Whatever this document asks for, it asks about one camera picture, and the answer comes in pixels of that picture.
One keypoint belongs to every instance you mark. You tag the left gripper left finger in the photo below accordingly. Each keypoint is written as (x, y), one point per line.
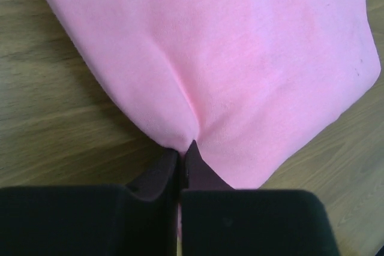
(134, 219)

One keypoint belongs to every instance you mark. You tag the pink t shirt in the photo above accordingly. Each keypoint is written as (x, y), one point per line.
(250, 81)

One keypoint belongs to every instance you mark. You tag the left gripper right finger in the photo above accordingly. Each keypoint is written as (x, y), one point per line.
(219, 220)

